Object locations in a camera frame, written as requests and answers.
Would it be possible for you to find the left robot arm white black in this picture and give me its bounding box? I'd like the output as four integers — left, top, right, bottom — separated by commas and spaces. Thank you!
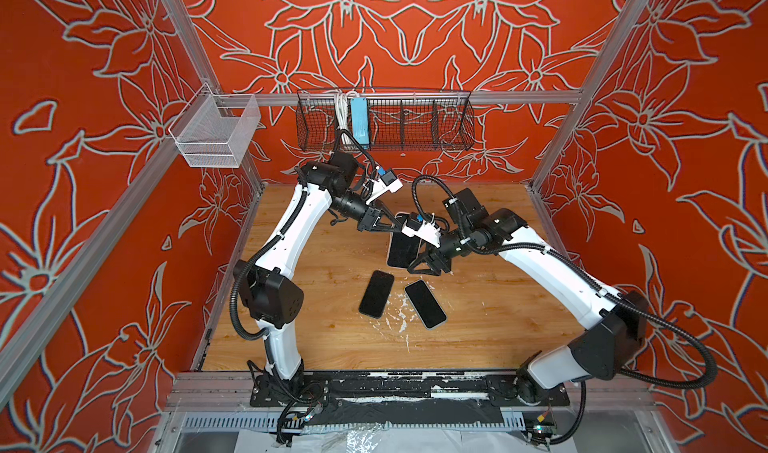
229, 129, 402, 395

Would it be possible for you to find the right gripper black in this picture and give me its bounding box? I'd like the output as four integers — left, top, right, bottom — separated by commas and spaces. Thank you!
404, 222, 476, 275

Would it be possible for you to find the black wire wall basket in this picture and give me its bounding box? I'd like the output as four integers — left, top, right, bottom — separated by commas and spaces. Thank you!
295, 88, 476, 153

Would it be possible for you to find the blue box in basket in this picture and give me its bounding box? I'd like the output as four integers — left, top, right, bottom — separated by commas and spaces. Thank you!
350, 96, 370, 148

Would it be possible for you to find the small green circuit board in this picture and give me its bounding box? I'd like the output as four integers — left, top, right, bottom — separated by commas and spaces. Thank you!
523, 414, 555, 449

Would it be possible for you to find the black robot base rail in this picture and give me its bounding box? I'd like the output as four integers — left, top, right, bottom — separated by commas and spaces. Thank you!
249, 370, 571, 427

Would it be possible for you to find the left black smartphone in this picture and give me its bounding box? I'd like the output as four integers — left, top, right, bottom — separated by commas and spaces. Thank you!
358, 271, 395, 319

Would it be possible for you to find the white mesh wall basket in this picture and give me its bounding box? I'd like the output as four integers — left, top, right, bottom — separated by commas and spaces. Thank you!
169, 86, 261, 168

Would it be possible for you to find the phone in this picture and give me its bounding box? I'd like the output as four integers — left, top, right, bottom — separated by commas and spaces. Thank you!
386, 230, 422, 269

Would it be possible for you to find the black smartphone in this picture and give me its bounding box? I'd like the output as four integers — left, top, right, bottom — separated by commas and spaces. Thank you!
405, 280, 447, 330
358, 271, 395, 319

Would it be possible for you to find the middle black smartphone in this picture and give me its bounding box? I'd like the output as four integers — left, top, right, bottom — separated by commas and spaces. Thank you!
405, 280, 447, 330

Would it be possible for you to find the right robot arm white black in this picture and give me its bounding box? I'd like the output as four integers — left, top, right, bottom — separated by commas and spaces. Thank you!
411, 175, 717, 404

